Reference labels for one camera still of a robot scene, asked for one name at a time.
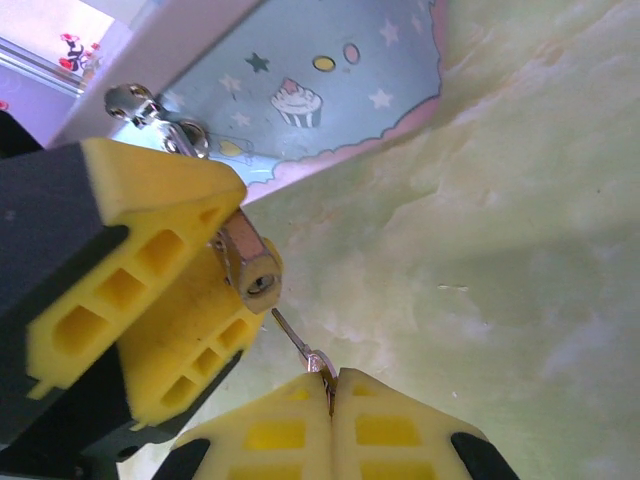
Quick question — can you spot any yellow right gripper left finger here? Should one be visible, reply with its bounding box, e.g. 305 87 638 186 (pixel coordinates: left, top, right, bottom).
157 372 333 480

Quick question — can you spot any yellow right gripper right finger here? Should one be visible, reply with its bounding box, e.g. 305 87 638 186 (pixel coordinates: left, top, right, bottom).
331 367 524 480

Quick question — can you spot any brass padlock with silver shackle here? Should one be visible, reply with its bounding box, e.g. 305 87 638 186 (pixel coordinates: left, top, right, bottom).
208 206 284 316

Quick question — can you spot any small silver key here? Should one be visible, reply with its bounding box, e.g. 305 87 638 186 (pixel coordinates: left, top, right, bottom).
270 306 342 390

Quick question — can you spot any metal hasp latch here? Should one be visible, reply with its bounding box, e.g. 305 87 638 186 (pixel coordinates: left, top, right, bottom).
103 83 212 161

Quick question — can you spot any blue cartoon tin box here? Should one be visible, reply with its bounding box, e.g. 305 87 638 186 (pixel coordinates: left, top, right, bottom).
46 0 450 207

